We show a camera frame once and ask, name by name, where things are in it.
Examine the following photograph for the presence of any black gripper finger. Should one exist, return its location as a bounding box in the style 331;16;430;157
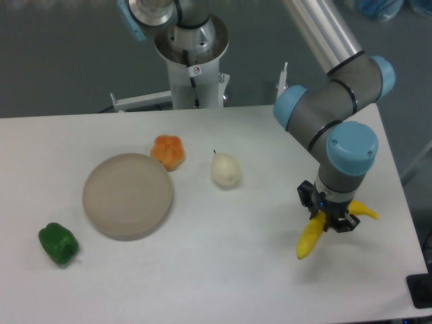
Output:
332;214;360;233
297;180;315;218

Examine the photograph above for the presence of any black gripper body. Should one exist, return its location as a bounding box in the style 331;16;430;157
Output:
312;189;354;224

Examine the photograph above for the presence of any yellow banana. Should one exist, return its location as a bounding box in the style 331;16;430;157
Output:
296;200;379;260

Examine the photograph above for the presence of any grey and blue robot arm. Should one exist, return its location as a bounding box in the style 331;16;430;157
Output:
117;1;395;233

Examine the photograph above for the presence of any white pear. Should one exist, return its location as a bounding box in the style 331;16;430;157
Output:
210;150;242;190

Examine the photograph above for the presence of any black device at table edge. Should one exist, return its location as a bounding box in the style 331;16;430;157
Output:
406;273;431;309

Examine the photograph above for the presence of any orange pumpkin-shaped fruit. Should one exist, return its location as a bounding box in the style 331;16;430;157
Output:
150;134;186;171

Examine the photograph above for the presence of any beige round plate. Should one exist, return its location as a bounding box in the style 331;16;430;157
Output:
82;153;173;242

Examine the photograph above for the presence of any blue plastic bag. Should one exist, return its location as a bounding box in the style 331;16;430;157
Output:
353;0;431;22

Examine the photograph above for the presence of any green bell pepper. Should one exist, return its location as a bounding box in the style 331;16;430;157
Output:
38;222;80;267

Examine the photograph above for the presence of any white bracket post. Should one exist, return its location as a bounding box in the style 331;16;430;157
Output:
275;61;289;97

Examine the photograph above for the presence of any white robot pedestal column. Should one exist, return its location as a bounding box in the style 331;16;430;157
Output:
167;57;230;110

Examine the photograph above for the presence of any white metal mounting bracket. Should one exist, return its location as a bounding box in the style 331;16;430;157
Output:
110;90;171;112

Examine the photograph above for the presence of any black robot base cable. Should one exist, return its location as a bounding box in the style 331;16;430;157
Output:
182;49;202;109

